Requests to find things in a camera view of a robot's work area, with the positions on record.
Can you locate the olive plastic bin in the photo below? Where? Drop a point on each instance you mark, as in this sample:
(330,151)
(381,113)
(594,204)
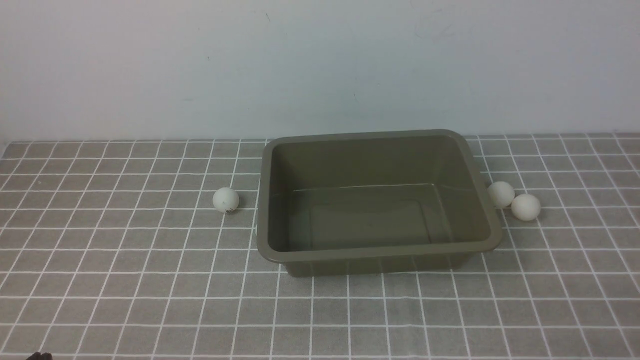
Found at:
(373,202)

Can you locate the white ping-pong ball with mark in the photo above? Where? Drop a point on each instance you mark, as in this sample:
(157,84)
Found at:
(225,200)

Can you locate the grey checkered tablecloth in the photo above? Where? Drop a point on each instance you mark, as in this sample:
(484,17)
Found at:
(112,250)

